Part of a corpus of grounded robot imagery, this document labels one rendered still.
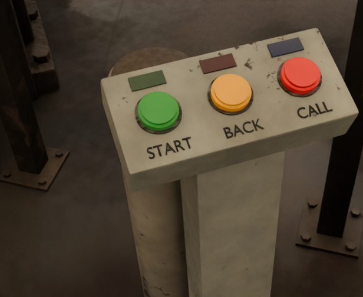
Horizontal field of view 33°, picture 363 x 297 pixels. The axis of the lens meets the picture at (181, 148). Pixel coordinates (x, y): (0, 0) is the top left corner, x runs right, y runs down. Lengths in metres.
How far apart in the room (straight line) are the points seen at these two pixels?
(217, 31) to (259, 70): 1.12
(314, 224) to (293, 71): 0.67
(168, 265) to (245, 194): 0.34
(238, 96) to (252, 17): 1.21
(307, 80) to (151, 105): 0.16
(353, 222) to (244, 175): 0.65
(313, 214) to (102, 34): 0.83
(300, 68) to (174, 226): 0.37
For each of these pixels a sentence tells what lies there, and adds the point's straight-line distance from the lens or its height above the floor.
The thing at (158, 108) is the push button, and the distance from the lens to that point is 0.59.
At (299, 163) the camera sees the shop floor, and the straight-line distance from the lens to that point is 1.38.
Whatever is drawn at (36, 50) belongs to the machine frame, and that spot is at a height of 0.09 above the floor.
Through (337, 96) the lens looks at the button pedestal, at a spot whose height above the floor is 0.59.
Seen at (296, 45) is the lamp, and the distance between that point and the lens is 0.66.
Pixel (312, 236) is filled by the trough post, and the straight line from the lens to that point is 1.25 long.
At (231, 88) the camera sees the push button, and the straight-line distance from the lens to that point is 0.61.
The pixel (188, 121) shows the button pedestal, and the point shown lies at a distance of 0.60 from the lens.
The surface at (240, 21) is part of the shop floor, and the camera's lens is 1.79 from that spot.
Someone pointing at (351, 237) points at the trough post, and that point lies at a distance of 1.26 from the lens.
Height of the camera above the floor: 1.01
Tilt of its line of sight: 46 degrees down
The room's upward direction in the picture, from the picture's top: 4 degrees counter-clockwise
